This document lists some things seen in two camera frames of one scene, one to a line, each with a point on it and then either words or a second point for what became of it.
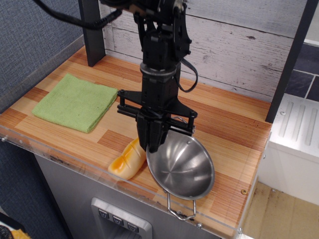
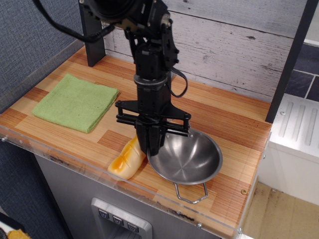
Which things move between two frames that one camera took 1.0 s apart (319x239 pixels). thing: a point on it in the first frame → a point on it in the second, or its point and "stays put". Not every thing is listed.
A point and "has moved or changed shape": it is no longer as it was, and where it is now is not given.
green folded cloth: x=75 y=104 stays put
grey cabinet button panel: x=111 y=221 stays put
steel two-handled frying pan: x=183 y=169 has moved or changed shape
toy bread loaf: x=133 y=156 stays put
